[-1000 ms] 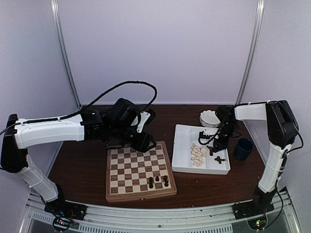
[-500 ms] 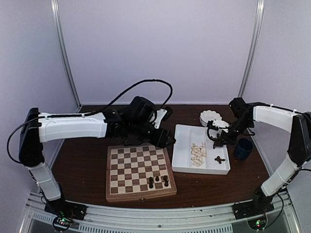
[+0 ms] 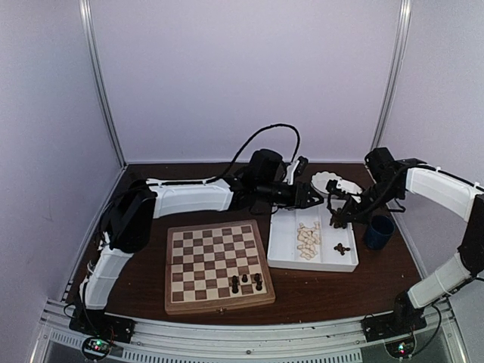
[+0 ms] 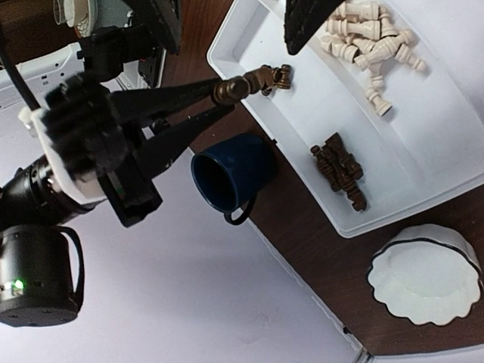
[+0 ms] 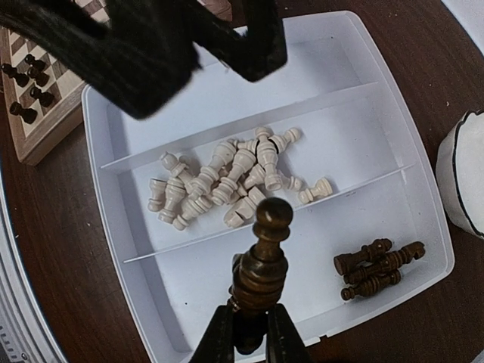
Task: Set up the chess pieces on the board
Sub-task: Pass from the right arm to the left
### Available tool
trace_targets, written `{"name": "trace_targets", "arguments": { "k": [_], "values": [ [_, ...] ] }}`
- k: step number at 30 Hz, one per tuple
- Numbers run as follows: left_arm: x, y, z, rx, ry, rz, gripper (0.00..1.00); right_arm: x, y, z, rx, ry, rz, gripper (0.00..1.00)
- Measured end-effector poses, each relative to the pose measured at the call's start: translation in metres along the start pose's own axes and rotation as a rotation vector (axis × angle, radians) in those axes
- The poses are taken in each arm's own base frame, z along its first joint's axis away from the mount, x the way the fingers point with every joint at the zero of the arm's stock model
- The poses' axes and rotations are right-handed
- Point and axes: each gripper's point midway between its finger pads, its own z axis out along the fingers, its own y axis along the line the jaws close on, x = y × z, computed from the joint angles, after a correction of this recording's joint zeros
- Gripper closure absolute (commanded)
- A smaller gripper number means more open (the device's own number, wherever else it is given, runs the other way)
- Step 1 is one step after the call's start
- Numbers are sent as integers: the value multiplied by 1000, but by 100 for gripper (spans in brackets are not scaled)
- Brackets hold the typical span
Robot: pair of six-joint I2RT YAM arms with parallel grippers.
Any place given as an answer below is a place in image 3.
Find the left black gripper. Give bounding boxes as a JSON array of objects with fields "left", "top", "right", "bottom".
[{"left": 258, "top": 181, "right": 325, "bottom": 211}]

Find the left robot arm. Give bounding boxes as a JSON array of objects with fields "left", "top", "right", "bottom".
[{"left": 73, "top": 149, "right": 324, "bottom": 336}]

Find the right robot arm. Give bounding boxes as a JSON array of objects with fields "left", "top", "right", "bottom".
[{"left": 324, "top": 147, "right": 483, "bottom": 334}]

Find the pile of dark chess pieces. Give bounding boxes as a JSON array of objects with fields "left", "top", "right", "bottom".
[{"left": 334, "top": 243, "right": 351, "bottom": 256}]

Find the pile of white chess pieces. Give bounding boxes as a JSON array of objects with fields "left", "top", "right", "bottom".
[{"left": 296, "top": 222, "right": 321, "bottom": 261}]

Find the wooden chess board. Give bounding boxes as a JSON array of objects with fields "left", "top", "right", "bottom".
[{"left": 165, "top": 219, "right": 276, "bottom": 315}]

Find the white scalloped ceramic bowl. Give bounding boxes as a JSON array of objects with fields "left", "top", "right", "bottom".
[{"left": 311, "top": 171, "right": 341, "bottom": 197}]

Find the dark blue cup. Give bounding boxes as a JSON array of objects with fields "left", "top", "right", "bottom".
[{"left": 364, "top": 216, "right": 395, "bottom": 250}]

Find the white divided plastic tray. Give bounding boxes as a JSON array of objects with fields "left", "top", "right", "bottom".
[{"left": 267, "top": 205, "right": 358, "bottom": 272}]

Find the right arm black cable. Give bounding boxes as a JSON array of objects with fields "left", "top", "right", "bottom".
[{"left": 324, "top": 188, "right": 360, "bottom": 228}]

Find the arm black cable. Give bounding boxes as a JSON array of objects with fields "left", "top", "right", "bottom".
[
  {"left": 206, "top": 123, "right": 302, "bottom": 186},
  {"left": 324, "top": 188, "right": 360, "bottom": 228}
]

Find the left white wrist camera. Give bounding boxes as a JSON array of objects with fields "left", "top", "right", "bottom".
[{"left": 283, "top": 156, "right": 309, "bottom": 185}]

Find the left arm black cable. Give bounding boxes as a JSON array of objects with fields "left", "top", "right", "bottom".
[{"left": 206, "top": 123, "right": 302, "bottom": 186}]

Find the right aluminium frame post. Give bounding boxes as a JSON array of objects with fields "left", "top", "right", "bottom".
[{"left": 368, "top": 0, "right": 412, "bottom": 151}]

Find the aluminium frame post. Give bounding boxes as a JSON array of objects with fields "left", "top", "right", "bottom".
[
  {"left": 368, "top": 0, "right": 412, "bottom": 151},
  {"left": 79, "top": 0, "right": 126, "bottom": 168}
]

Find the left aluminium frame post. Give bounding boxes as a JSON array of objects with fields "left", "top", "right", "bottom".
[{"left": 79, "top": 0, "right": 126, "bottom": 168}]

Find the front aluminium rail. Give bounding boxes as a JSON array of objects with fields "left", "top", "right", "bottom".
[{"left": 27, "top": 299, "right": 470, "bottom": 362}]

